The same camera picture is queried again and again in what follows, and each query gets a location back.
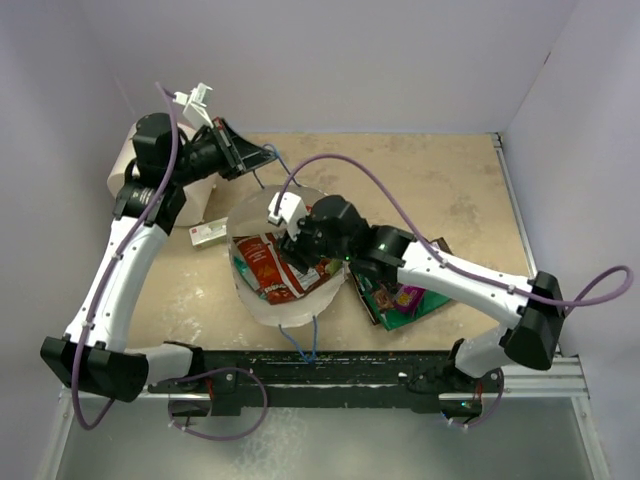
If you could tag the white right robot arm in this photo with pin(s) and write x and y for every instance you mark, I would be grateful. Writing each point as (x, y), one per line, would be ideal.
(529, 320)

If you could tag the aluminium rail frame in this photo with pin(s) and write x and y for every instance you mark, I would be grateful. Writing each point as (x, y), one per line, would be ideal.
(92, 356)

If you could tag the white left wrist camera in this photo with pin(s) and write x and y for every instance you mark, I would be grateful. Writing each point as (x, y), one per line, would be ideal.
(194, 106)

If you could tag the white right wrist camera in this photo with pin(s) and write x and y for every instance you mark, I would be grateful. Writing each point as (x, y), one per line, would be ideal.
(288, 209)

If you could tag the green chips bag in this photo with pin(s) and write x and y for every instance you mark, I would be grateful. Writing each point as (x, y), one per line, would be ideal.
(431, 301)

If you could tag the small green white box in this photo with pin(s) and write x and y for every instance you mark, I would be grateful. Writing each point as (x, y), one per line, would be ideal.
(208, 234)

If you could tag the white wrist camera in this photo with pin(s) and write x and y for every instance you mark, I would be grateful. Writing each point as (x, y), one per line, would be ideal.
(194, 106)
(288, 209)

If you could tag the teal snack bag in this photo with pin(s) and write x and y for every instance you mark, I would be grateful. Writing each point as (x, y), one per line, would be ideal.
(247, 275)

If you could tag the blue checkered paper bag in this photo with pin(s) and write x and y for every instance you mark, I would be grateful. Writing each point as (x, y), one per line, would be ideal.
(249, 217)

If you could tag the red orange snack bag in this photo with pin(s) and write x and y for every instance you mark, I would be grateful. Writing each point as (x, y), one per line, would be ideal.
(280, 282)

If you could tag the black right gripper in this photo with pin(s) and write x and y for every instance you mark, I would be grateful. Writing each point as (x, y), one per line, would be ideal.
(293, 252)

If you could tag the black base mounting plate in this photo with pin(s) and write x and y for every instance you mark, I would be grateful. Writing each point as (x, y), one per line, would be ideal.
(420, 381)

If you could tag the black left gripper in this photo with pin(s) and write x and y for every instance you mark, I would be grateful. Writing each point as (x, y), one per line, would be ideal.
(238, 155)

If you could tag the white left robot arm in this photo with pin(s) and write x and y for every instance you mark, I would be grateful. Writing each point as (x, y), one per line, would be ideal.
(91, 355)

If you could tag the magenta snack bag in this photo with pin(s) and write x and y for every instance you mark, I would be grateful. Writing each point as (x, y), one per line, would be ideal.
(403, 299)

